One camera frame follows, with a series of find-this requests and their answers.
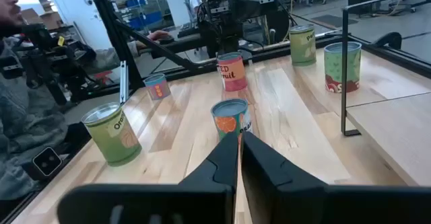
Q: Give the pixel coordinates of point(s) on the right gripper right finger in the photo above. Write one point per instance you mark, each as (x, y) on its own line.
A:
(286, 204)

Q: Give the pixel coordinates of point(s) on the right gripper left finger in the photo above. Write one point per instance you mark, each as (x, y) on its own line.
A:
(208, 200)

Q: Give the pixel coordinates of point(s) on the green pears can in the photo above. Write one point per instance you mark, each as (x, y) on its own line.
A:
(302, 47)

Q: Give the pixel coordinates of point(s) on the small teal orange can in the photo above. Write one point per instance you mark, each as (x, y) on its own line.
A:
(229, 119)

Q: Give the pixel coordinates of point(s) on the green strawberry can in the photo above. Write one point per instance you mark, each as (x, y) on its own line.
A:
(333, 66)

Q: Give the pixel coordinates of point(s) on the small blue pink can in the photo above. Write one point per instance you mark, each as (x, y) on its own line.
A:
(157, 88)

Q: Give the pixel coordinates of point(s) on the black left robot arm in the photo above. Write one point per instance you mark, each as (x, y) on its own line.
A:
(222, 39)

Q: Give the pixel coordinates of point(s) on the person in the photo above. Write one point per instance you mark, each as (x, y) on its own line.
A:
(194, 2)
(27, 123)

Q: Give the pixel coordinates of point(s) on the mixed fruit can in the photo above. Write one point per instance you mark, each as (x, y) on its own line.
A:
(232, 72)

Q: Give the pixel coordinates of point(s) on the black floor mat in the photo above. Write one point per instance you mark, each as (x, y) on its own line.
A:
(333, 20)

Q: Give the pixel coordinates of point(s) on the person's hand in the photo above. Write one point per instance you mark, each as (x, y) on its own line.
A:
(159, 35)

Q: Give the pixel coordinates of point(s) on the storage rack with blue bins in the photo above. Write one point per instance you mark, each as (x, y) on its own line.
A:
(141, 12)

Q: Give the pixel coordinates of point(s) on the wooden shelf with black frame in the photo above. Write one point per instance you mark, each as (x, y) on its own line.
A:
(397, 136)

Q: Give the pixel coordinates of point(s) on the black curved bracket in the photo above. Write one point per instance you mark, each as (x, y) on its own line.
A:
(387, 39)

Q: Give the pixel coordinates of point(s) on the silver metal bracket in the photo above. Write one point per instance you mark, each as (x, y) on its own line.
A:
(124, 82)

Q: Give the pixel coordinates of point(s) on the black aluminium table frame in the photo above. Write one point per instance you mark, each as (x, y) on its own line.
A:
(111, 32)

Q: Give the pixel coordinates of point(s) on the black table-level camera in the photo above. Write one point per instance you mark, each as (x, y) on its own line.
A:
(47, 161)

